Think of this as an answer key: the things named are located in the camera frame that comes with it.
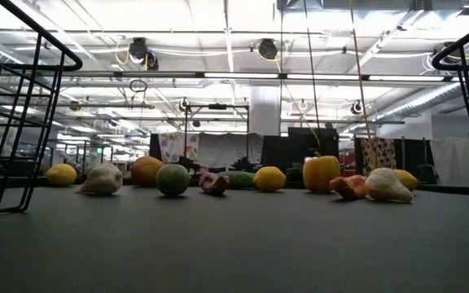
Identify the yellow bell pepper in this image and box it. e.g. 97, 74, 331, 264
302, 151, 342, 193

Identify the silver ventilation duct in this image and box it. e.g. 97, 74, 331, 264
375, 82, 466, 122

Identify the orange long pepper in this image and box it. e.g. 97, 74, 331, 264
329, 174, 369, 201

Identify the orange red mango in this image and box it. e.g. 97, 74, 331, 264
130, 155, 166, 188

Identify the black partition panel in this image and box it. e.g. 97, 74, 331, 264
395, 138, 434, 185
261, 126, 340, 172

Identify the black hanging power cable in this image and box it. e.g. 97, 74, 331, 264
302, 0, 322, 138

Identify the yellow orange hanging cable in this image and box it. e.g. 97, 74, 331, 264
348, 0, 378, 182

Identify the white hanging cloth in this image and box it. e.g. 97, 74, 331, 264
197, 133, 265, 169
428, 137, 469, 188

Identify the long ceiling light strip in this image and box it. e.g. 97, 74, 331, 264
201, 72, 447, 82

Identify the yellow lemon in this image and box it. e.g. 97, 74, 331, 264
46, 163, 78, 187
252, 165, 287, 193
392, 168, 419, 192

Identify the green cucumber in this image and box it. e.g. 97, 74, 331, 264
217, 170, 257, 190

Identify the floral hanging cloth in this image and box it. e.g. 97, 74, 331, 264
157, 133, 200, 164

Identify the white garlic bulb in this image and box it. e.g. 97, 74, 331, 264
74, 162, 124, 195
364, 167, 415, 203

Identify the white square column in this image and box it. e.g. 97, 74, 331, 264
249, 84, 283, 138

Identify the red chili pepper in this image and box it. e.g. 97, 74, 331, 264
199, 171, 231, 196

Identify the brown patterned hanging cloth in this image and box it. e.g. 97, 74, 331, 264
359, 137, 398, 172

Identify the black wire basket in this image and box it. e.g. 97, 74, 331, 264
0, 0, 84, 220
431, 15, 469, 192

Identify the green lime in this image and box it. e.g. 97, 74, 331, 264
155, 163, 191, 198

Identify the black hanging cable loop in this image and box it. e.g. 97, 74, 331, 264
128, 78, 149, 94

